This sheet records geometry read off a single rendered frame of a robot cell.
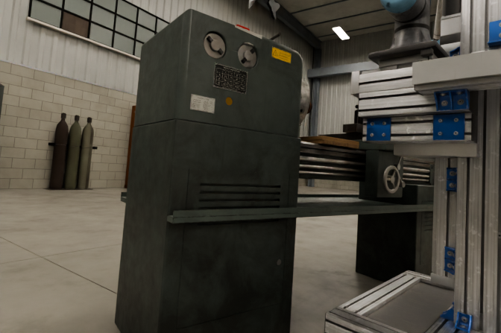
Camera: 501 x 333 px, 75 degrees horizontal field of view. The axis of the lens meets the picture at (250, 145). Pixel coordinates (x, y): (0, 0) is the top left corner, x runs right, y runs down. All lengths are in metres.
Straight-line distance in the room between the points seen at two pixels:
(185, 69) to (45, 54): 7.16
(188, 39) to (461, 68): 0.85
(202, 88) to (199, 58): 0.11
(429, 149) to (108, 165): 7.88
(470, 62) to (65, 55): 7.92
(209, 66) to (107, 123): 7.47
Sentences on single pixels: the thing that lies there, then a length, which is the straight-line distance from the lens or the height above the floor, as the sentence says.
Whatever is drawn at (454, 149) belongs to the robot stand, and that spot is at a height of 0.83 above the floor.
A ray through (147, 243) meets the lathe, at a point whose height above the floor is 0.41.
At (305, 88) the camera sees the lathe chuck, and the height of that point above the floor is 1.13.
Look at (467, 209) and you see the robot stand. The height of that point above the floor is 0.62.
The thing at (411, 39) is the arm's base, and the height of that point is 1.20.
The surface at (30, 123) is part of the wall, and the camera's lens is 7.90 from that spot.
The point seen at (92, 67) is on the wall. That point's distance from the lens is 8.65.
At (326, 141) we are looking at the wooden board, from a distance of 1.72.
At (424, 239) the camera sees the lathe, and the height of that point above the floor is 0.32.
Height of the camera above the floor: 0.71
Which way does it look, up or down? 4 degrees up
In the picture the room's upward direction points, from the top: 4 degrees clockwise
